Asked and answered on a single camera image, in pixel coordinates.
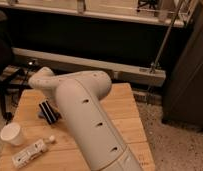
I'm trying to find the black striped sponge block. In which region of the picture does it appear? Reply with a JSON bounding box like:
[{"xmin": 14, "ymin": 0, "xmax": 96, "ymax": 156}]
[{"xmin": 39, "ymin": 101, "xmax": 61, "ymax": 125}]

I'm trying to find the clear plastic bottle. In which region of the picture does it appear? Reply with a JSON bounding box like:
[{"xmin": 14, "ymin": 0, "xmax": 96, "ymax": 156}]
[{"xmin": 12, "ymin": 135, "xmax": 56, "ymax": 169}]

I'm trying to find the black office chair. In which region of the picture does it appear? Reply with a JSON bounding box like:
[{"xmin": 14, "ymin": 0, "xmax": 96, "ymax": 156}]
[{"xmin": 0, "ymin": 9, "xmax": 27, "ymax": 122}]

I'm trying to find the dark cabinet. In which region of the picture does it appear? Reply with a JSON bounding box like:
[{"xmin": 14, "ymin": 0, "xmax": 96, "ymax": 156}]
[{"xmin": 162, "ymin": 2, "xmax": 203, "ymax": 128}]

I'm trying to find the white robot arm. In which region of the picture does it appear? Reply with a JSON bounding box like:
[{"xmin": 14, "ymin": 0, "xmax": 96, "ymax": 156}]
[{"xmin": 29, "ymin": 67, "xmax": 143, "ymax": 171}]

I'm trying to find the metal pole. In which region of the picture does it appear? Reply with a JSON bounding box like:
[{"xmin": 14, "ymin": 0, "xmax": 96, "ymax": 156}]
[{"xmin": 149, "ymin": 0, "xmax": 185, "ymax": 73}]

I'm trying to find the white paper cup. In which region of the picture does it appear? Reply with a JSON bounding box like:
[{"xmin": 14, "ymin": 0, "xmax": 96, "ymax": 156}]
[{"xmin": 0, "ymin": 122, "xmax": 25, "ymax": 146}]

